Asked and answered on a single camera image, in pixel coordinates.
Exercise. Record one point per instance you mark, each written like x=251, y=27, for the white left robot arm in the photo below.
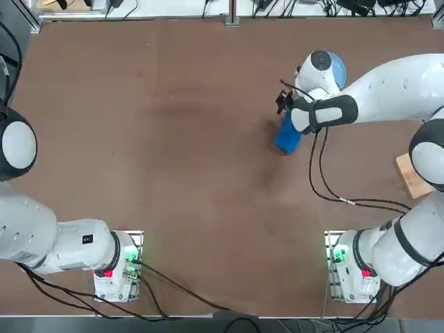
x=27, y=225

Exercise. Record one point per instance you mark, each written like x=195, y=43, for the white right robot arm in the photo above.
x=392, y=93

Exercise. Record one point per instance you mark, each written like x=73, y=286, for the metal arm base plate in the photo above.
x=329, y=277
x=138, y=236

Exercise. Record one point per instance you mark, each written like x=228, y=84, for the blue plastic plate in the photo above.
x=340, y=71

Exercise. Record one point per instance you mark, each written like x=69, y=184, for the blue cloth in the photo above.
x=286, y=138

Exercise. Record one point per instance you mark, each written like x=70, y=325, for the wooden cup rack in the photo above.
x=412, y=180

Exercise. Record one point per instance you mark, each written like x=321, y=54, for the aluminium profile post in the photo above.
x=232, y=15
x=35, y=24
x=437, y=22

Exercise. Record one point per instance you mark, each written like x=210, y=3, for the small green circuit board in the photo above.
x=338, y=256
x=132, y=267

